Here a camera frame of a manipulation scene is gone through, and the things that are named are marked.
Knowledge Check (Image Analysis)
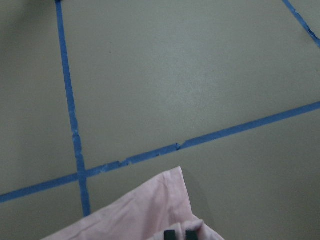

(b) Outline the pink Snoopy t-shirt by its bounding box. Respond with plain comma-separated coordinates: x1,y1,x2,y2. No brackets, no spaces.
46,166,222,240

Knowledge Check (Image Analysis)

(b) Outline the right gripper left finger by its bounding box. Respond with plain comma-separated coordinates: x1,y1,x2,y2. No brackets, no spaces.
163,230,176,240

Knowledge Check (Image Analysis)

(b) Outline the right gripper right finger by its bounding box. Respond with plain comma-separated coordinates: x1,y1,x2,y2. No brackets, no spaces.
185,229,198,240

